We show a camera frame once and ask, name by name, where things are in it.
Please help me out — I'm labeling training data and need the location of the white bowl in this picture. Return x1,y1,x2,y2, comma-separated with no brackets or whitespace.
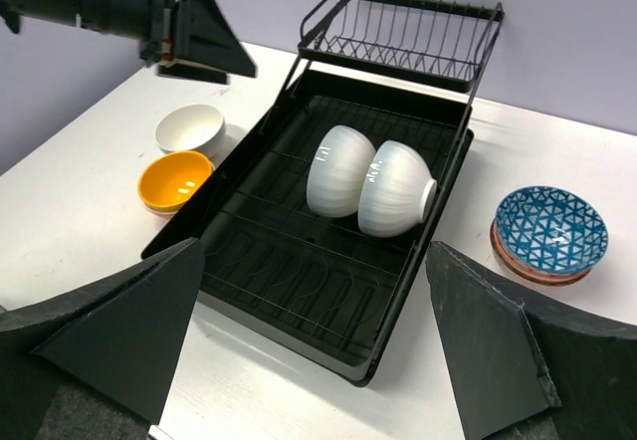
154,104,226,158
357,140,437,238
307,125,376,218

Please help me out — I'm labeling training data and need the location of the brown bowl under blue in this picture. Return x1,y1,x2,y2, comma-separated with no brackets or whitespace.
490,220,591,287

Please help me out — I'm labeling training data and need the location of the blue patterned bowl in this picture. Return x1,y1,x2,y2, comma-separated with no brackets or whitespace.
495,185,609,276

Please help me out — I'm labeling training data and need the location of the yellow bowl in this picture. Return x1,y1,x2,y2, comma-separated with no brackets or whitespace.
137,150,214,213

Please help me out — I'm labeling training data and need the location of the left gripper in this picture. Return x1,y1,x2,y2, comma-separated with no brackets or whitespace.
77,0,257,85

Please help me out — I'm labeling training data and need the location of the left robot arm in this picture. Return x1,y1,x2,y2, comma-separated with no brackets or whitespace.
1,0,257,84

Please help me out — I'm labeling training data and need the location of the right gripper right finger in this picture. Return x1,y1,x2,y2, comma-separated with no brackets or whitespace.
425,241,636,439

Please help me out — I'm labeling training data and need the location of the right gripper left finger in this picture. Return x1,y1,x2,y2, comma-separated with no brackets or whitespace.
1,238,205,439

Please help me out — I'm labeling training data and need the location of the black dish rack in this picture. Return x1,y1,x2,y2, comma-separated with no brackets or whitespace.
143,0,505,386

